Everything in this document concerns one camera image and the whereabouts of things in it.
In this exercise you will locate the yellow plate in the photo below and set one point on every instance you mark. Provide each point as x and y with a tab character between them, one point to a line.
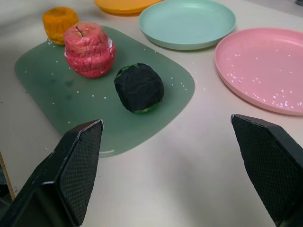
123	6

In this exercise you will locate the pink plate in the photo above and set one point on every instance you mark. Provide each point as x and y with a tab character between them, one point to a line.
262	68

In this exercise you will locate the green cutting mat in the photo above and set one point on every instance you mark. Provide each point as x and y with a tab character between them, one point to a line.
78	99

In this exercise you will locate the dark green wrapped fruit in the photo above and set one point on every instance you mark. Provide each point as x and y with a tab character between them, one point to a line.
138	88

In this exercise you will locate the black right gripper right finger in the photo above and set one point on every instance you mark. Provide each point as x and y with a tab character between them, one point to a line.
270	165

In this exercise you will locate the mint green plate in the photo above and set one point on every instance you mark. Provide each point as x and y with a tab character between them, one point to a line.
187	23

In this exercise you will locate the orange foam fruit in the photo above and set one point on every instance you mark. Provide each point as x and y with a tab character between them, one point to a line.
58	24

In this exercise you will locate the red foam apple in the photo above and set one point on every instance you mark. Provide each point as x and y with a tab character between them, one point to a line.
90	50

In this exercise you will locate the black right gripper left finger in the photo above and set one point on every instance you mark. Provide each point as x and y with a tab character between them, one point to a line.
71	175

